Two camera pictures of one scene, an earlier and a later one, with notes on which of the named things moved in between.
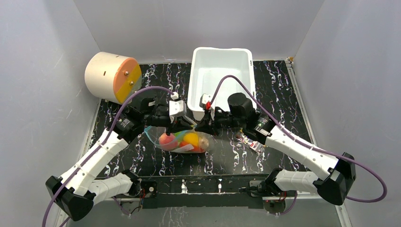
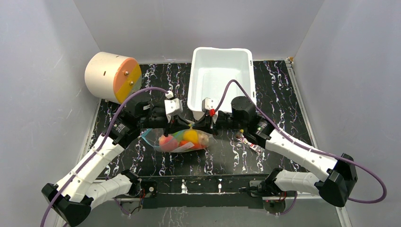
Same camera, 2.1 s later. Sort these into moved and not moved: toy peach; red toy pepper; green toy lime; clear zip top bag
Moved: red toy pepper
Not moved: toy peach; clear zip top bag; green toy lime
